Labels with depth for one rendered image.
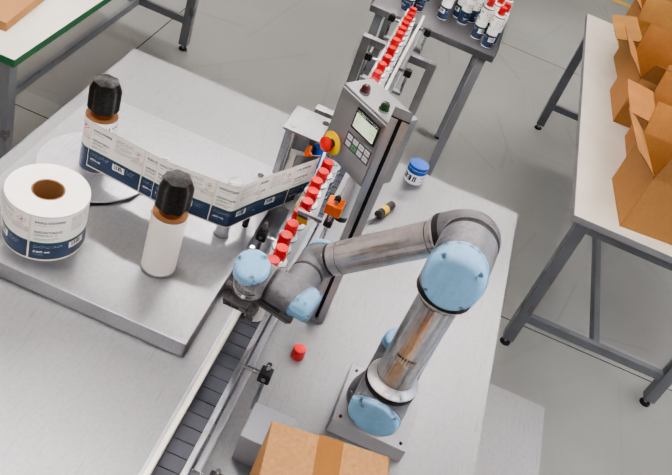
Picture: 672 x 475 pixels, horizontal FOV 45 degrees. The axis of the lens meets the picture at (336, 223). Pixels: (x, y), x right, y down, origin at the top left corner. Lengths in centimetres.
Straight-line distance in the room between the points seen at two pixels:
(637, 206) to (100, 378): 211
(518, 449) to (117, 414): 100
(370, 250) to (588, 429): 209
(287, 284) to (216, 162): 90
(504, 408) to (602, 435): 143
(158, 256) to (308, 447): 71
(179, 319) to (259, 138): 93
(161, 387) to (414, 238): 70
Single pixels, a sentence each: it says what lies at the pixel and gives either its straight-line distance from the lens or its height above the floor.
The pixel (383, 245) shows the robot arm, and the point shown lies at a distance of 168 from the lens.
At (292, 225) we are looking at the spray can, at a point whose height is 108.
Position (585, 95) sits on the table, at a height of 78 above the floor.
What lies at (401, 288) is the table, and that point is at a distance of 240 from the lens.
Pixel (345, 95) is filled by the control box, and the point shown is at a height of 145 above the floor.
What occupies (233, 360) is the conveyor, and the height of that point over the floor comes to 88.
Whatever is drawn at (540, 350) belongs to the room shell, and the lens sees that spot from 380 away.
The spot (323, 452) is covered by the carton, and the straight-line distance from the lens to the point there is 159.
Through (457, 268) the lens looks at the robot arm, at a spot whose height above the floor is 150.
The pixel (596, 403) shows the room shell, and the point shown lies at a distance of 375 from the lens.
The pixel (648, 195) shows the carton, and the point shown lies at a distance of 324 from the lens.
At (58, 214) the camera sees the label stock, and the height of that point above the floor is 102.
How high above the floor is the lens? 238
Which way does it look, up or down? 38 degrees down
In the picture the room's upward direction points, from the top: 22 degrees clockwise
